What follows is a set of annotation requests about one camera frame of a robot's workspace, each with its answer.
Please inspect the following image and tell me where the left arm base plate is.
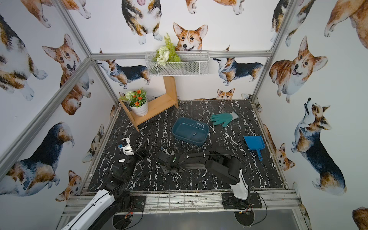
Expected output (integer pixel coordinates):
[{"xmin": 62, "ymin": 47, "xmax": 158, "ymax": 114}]
[{"xmin": 104, "ymin": 195, "xmax": 146, "ymax": 213}]

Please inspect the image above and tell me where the blue plastic dustpan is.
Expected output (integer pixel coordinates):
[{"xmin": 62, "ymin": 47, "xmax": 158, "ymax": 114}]
[{"xmin": 243, "ymin": 136, "xmax": 265, "ymax": 162}]

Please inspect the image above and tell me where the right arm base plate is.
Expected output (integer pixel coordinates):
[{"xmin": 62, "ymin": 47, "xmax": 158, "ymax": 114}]
[{"xmin": 221, "ymin": 192, "xmax": 263, "ymax": 210}]

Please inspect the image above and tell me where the wooden shelf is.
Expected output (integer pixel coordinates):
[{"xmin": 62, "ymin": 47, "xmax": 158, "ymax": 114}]
[{"xmin": 119, "ymin": 76, "xmax": 179, "ymax": 132}]

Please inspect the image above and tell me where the green work glove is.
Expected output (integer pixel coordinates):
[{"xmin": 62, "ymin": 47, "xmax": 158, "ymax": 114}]
[{"xmin": 210, "ymin": 112, "xmax": 239, "ymax": 127}]

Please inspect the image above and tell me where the white wire basket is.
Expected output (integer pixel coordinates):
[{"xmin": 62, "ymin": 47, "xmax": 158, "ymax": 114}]
[{"xmin": 145, "ymin": 51, "xmax": 210, "ymax": 76}]

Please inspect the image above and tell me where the artificial green fern plant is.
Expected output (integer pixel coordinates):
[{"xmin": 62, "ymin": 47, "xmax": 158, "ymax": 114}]
[{"xmin": 153, "ymin": 34, "xmax": 181, "ymax": 67}]

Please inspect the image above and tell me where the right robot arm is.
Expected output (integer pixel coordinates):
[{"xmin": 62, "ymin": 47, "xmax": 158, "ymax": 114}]
[{"xmin": 155, "ymin": 147, "xmax": 249, "ymax": 200}]

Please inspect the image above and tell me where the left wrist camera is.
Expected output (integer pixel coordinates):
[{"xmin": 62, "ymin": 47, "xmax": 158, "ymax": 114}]
[{"xmin": 117, "ymin": 138, "xmax": 135, "ymax": 156}]

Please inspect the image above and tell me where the white pot with flowers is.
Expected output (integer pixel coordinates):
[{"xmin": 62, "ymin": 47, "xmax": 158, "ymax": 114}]
[{"xmin": 119, "ymin": 88, "xmax": 148, "ymax": 117}]

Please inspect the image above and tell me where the teal plastic storage box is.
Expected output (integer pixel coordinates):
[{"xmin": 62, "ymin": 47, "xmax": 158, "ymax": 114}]
[{"xmin": 172, "ymin": 117, "xmax": 209, "ymax": 146}]

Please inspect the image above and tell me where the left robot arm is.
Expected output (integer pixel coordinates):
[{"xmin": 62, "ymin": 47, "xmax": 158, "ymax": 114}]
[{"xmin": 63, "ymin": 147, "xmax": 149, "ymax": 230}]

